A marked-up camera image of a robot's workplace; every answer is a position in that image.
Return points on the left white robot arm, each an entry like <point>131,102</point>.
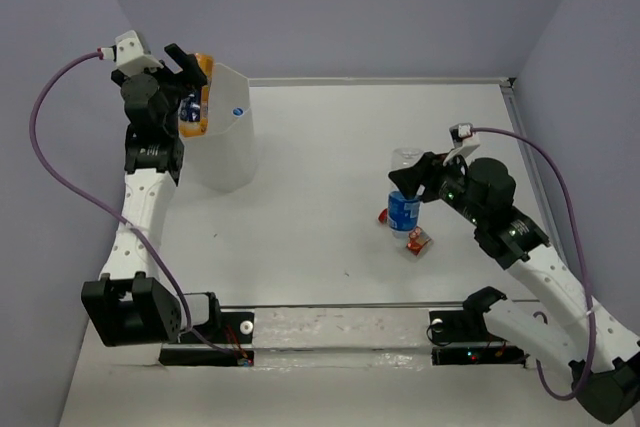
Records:
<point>136,300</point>

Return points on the red cap crushed bottle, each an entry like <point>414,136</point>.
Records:
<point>416,242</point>

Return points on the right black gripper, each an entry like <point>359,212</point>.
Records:
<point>409,179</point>

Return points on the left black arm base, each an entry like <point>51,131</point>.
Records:
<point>228,344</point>

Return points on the white octagonal plastic bin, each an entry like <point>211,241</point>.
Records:
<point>225,158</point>

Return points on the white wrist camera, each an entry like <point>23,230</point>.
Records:
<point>465,142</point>
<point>131,54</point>

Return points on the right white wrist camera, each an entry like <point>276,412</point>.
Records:
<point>465,142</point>

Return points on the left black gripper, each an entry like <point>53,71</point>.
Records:
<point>192,77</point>

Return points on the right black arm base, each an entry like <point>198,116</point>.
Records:
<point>459,338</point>

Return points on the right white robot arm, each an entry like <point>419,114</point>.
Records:
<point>586,346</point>

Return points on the clear bottle blue label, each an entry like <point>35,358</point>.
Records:
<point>402,212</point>

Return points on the orange juice bottle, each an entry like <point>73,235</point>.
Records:
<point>194,110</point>

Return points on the clear bottle blue ring cap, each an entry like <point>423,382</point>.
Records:
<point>238,112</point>

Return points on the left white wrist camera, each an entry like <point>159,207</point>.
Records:
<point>131,54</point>

